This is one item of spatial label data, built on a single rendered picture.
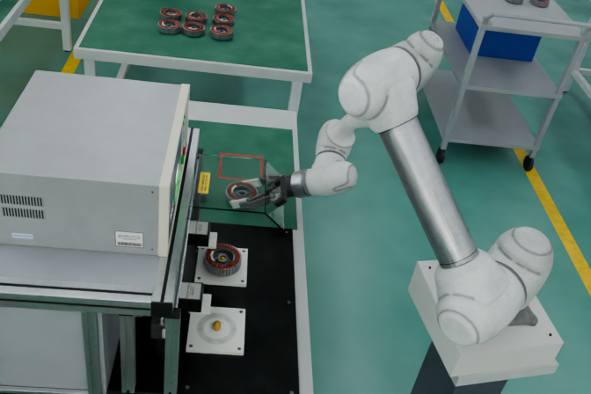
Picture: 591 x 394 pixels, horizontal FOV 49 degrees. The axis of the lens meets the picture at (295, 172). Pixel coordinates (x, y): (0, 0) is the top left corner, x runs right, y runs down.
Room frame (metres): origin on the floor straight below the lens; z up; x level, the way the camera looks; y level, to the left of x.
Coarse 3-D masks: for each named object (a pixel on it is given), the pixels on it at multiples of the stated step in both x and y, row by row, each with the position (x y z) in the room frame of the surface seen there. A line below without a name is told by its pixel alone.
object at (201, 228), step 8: (192, 224) 1.38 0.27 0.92; (200, 224) 1.39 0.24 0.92; (208, 224) 1.40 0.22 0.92; (192, 232) 1.35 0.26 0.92; (200, 232) 1.36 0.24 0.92; (208, 232) 1.36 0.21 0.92; (216, 232) 1.41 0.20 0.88; (192, 240) 1.34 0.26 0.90; (200, 240) 1.35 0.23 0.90; (208, 240) 1.36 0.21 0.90
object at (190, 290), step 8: (184, 288) 1.14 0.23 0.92; (192, 288) 1.14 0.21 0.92; (200, 288) 1.15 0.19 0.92; (184, 296) 1.11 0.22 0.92; (192, 296) 1.12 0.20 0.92; (200, 296) 1.12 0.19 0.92; (208, 296) 1.16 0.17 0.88; (184, 304) 1.10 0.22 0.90; (192, 304) 1.11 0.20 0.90; (200, 304) 1.11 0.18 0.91; (208, 304) 1.14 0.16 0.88; (192, 312) 1.11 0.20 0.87; (200, 312) 1.11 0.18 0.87; (208, 312) 1.11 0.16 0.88; (160, 320) 1.10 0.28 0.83
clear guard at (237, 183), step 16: (208, 160) 1.51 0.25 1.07; (224, 160) 1.52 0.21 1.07; (240, 160) 1.53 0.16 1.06; (256, 160) 1.55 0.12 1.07; (224, 176) 1.45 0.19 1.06; (240, 176) 1.46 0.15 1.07; (256, 176) 1.47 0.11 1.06; (272, 176) 1.51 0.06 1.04; (192, 192) 1.35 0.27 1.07; (208, 192) 1.37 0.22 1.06; (224, 192) 1.38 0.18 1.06; (240, 192) 1.39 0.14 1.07; (256, 192) 1.40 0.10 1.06; (272, 192) 1.44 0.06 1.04; (208, 208) 1.30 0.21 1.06; (224, 208) 1.31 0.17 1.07; (240, 208) 1.32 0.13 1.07; (256, 208) 1.33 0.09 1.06; (272, 208) 1.36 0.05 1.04
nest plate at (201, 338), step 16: (192, 320) 1.16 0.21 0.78; (208, 320) 1.17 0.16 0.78; (224, 320) 1.18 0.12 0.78; (240, 320) 1.19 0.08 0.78; (192, 336) 1.11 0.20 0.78; (208, 336) 1.12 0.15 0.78; (224, 336) 1.13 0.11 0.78; (240, 336) 1.13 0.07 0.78; (192, 352) 1.07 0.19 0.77; (208, 352) 1.07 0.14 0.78; (224, 352) 1.08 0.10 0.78; (240, 352) 1.08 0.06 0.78
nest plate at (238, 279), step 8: (200, 248) 1.44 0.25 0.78; (240, 248) 1.47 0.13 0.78; (200, 256) 1.40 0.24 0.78; (200, 264) 1.37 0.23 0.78; (200, 272) 1.34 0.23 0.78; (240, 272) 1.37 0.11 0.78; (200, 280) 1.31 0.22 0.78; (208, 280) 1.32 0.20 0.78; (216, 280) 1.32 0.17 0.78; (224, 280) 1.33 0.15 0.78; (232, 280) 1.33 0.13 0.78; (240, 280) 1.34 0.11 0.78
